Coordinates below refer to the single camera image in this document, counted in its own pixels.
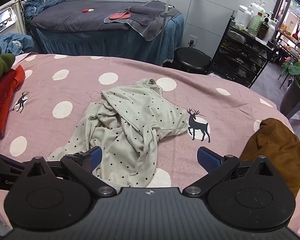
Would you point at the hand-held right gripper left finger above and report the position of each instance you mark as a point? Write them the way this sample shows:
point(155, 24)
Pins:
point(96, 155)

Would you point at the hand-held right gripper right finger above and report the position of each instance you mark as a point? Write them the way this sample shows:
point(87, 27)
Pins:
point(207, 158)

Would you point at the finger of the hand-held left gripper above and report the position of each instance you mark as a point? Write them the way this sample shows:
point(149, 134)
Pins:
point(5, 159)

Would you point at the pale green polka dot shirt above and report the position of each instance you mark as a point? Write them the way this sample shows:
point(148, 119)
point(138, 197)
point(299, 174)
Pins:
point(130, 120)

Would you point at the pink dotted deer bedsheet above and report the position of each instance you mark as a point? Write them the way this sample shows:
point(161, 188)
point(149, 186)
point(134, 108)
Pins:
point(65, 135)

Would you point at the red knit sweater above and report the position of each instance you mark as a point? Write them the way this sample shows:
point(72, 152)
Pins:
point(2, 100)

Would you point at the brown knit garment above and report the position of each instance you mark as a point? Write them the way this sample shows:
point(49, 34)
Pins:
point(275, 150)

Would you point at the black round stool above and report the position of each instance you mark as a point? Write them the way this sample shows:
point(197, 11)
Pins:
point(192, 58)

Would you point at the black shelf trolley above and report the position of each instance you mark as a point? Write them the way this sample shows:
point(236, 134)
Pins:
point(240, 55)

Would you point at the crumpled blue cloth pile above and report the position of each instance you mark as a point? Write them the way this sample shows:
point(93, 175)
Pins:
point(12, 43)

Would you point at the green potted plant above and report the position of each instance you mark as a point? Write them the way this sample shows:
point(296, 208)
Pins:
point(296, 71)

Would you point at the grey covered massage bed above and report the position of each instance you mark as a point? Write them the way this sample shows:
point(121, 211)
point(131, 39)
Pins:
point(77, 27)

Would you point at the white beauty machine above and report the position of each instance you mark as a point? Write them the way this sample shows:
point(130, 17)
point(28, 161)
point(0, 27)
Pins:
point(2, 21)

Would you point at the display shelf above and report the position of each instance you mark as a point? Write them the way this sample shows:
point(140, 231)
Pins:
point(290, 47)

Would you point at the brown pump bottle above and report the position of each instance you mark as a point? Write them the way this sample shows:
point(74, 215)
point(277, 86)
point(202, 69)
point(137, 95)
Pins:
point(263, 28)

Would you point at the red cloth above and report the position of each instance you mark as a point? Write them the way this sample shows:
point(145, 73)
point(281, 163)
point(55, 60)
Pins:
point(120, 15)

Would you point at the white pump bottle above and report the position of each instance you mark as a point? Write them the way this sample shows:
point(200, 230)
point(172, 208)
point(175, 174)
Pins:
point(271, 31)

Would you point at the green plastic bottle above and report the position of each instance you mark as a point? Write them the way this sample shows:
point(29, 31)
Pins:
point(255, 23)

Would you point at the small red white tube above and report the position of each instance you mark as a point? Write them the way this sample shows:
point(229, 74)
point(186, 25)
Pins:
point(87, 10)

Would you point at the large white bottle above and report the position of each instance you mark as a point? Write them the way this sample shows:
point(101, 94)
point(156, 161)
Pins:
point(243, 16)

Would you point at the grey towel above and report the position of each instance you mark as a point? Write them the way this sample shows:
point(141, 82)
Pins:
point(152, 17)

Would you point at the red vase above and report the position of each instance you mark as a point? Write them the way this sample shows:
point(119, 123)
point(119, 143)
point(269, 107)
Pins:
point(295, 33)

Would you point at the blue cloth on massage bed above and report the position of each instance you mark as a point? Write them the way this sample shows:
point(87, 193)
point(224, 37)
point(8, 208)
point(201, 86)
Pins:
point(40, 6)

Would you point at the metal stand pole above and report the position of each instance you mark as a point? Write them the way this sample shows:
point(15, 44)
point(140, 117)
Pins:
point(166, 5)

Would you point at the wall power outlet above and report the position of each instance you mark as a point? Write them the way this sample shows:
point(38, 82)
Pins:
point(193, 42)

